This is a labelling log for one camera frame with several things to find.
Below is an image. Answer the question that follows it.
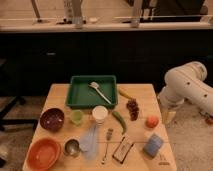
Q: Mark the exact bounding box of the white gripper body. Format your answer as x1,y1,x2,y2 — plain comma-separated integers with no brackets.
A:
161,100,177,124

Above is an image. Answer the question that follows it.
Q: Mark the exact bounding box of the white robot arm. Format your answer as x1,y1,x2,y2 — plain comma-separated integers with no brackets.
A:
157,61,213,124

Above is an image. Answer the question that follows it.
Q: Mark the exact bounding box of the purple bowl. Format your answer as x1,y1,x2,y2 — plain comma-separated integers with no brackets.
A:
40,108,64,132

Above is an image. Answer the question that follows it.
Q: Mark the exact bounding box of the orange bowl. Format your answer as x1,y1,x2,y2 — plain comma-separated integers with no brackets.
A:
27,138,61,171

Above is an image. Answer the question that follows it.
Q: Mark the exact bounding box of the orange peach fruit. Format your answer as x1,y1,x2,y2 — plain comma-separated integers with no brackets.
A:
145,116,159,128

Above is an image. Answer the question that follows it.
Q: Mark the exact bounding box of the red grapes bunch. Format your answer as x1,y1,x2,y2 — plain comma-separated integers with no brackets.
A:
126,99,139,121

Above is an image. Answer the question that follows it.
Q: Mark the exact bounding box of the blue sponge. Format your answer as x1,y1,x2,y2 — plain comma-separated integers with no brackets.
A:
143,134,164,158

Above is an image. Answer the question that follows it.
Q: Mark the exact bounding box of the yellow banana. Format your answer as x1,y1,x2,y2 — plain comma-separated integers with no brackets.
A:
118,88,133,99

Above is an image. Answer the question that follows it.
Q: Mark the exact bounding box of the black and white box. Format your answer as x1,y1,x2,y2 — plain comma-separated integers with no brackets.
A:
112,136,134,164

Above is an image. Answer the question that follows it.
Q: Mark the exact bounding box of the metal fork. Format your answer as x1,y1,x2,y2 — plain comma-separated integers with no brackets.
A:
101,128,113,165

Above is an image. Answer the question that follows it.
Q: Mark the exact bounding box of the white cup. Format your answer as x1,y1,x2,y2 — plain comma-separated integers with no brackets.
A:
92,106,108,123

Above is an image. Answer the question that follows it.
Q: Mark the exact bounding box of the green plastic tray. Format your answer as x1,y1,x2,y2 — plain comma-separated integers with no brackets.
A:
66,75,118,109

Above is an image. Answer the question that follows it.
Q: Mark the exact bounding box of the light blue cloth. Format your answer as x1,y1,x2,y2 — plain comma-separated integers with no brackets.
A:
79,124,98,160

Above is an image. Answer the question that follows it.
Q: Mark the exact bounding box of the green cup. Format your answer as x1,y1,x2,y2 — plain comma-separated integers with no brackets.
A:
70,110,84,125

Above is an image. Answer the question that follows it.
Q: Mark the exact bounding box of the small metal cup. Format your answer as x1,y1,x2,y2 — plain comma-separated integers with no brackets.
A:
64,139,80,157

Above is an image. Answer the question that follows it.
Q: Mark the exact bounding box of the black office chair base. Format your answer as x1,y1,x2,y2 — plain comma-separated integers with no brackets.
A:
0,58,39,132

